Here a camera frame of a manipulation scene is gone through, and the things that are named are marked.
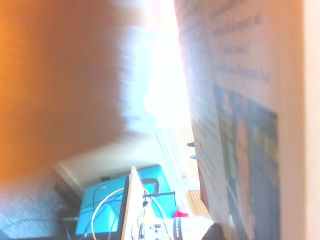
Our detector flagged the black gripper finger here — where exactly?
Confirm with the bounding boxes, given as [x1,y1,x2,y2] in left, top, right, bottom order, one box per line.
[203,223,225,240]

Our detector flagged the pink red paperback book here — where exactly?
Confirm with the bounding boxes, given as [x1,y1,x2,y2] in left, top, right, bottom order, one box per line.
[173,0,320,240]

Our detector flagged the black table clamp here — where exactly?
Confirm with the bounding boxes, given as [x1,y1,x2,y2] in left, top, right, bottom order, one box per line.
[141,177,177,201]

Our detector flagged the light blue cloth cover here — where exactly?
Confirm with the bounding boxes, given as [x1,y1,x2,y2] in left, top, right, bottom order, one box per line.
[74,163,177,237]

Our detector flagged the wooden bookshelf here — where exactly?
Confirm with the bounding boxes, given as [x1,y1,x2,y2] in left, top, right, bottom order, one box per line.
[0,0,156,181]

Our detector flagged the white cables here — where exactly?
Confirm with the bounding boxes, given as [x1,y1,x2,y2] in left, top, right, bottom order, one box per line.
[90,187,161,240]

